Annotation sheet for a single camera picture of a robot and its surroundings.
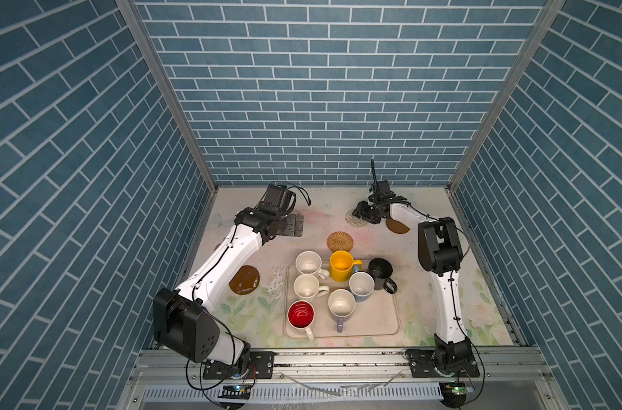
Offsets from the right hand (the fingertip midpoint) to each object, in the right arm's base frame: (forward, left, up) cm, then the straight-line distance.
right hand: (359, 215), depth 108 cm
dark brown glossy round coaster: (-33, +40, -1) cm, 52 cm away
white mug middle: (-34, +18, 0) cm, 39 cm away
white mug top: (-25, +18, +1) cm, 31 cm away
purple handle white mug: (-38, +6, -2) cm, 38 cm away
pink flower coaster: (+1, +23, -2) cm, 23 cm away
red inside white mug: (-43, +19, -2) cm, 47 cm away
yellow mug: (-25, +7, +1) cm, 25 cm away
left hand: (-21, +23, +18) cm, 36 cm away
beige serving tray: (-41, -6, -3) cm, 42 cm away
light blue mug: (-33, 0, +3) cm, 33 cm away
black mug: (-27, -7, +4) cm, 28 cm away
